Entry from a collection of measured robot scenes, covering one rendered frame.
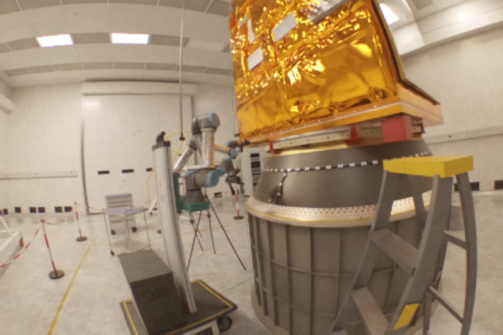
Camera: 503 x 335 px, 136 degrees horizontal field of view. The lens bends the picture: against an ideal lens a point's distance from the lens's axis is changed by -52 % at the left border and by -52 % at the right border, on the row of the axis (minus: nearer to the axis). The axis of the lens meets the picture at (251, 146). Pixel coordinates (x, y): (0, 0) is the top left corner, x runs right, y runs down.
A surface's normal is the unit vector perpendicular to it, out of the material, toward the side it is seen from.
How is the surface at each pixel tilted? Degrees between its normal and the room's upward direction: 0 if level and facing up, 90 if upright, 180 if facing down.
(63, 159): 90
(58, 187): 90
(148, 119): 90
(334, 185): 62
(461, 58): 90
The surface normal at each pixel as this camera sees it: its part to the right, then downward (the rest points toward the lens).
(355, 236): -0.39, -0.03
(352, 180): -0.40, -0.49
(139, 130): 0.50, -0.11
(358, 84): -0.87, 0.07
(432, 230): -0.14, -0.11
